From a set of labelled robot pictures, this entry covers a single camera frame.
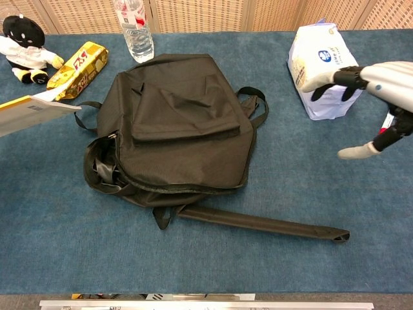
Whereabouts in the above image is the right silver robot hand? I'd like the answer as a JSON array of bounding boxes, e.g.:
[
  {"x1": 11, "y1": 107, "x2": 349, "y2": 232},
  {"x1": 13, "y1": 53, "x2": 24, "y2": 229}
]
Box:
[{"x1": 301, "y1": 61, "x2": 413, "y2": 161}]

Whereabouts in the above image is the black fabric backpack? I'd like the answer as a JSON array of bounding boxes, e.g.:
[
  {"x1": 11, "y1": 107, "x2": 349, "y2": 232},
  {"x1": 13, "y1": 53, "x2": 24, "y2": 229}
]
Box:
[{"x1": 74, "y1": 53, "x2": 351, "y2": 245}]

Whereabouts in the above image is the white book with yellow band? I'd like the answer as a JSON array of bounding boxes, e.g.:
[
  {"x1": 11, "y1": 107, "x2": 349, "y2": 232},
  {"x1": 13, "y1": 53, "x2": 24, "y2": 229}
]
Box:
[{"x1": 0, "y1": 88, "x2": 83, "y2": 138}]

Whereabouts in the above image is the white marker with red cap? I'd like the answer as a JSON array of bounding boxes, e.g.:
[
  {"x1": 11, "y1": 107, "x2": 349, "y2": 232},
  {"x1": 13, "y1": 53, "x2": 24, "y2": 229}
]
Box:
[{"x1": 379, "y1": 113, "x2": 397, "y2": 135}]

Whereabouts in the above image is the white tissue pack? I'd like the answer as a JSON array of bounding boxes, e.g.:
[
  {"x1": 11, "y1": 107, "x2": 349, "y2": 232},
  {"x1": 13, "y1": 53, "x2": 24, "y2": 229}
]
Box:
[{"x1": 287, "y1": 18, "x2": 365, "y2": 121}]

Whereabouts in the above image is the beige wicker folding screen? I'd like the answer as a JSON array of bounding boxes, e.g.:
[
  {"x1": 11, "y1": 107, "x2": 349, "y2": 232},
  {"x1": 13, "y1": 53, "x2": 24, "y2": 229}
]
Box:
[{"x1": 0, "y1": 0, "x2": 413, "y2": 35}]

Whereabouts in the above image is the clear plastic water bottle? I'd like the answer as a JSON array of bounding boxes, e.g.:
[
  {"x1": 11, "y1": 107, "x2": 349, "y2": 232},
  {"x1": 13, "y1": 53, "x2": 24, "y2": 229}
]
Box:
[{"x1": 112, "y1": 0, "x2": 155, "y2": 64}]

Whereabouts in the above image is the gold foil snack package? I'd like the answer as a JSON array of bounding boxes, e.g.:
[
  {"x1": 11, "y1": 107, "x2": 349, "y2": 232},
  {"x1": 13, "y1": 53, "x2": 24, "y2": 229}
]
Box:
[{"x1": 46, "y1": 41, "x2": 110, "y2": 102}]

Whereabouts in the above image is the black plush doll white shirt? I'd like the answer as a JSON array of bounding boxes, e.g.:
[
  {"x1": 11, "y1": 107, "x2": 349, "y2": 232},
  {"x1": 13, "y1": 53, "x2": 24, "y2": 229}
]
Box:
[{"x1": 0, "y1": 14, "x2": 65, "y2": 85}]

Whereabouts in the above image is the aluminium profile rail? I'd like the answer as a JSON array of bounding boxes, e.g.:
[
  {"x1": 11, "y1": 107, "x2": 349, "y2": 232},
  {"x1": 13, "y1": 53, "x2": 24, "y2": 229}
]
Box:
[{"x1": 39, "y1": 299, "x2": 375, "y2": 310}]

